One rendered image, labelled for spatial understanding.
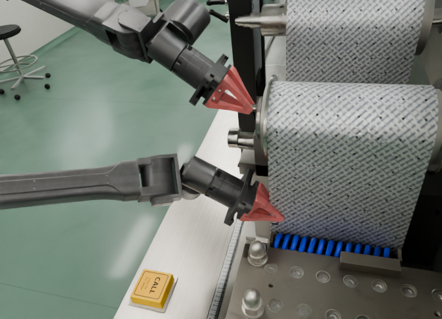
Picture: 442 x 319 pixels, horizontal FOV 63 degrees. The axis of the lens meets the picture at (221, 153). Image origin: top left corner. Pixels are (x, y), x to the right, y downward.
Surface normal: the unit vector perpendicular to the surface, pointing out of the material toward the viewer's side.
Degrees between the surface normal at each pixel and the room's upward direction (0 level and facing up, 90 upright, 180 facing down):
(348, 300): 0
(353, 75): 92
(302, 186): 90
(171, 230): 0
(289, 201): 90
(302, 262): 0
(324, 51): 92
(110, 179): 41
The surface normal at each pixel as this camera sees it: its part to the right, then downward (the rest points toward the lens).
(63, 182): 0.31, -0.32
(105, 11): -0.06, -0.40
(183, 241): -0.11, -0.79
